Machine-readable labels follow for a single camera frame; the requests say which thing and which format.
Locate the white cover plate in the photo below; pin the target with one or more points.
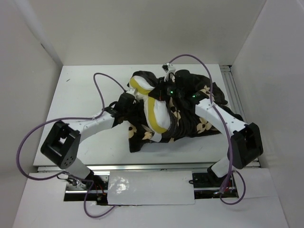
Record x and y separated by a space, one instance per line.
137 188

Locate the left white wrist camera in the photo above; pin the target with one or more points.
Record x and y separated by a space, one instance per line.
132 91

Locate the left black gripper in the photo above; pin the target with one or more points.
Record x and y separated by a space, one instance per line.
135 106

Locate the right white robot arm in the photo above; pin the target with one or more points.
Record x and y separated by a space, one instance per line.
185 103

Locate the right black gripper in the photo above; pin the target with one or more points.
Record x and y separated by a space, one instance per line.
158 92

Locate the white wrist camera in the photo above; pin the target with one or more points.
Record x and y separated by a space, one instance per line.
132 91
169 69

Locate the black beige patterned pillowcase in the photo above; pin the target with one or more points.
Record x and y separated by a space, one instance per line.
183 122

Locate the aluminium side rail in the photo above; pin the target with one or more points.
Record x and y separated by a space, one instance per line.
234 99

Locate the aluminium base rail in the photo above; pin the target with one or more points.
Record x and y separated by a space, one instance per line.
194 167

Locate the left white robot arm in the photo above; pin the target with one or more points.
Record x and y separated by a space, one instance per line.
62 142

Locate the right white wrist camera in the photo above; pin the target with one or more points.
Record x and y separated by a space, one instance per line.
169 69

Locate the white pillow yellow edge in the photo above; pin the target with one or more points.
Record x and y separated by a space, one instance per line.
156 112

